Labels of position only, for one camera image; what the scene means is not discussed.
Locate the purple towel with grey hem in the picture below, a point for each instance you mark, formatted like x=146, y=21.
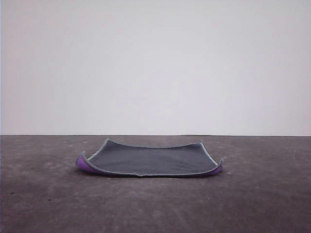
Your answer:
x=150, y=160

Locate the grey table cloth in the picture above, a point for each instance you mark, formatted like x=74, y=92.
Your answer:
x=155, y=206

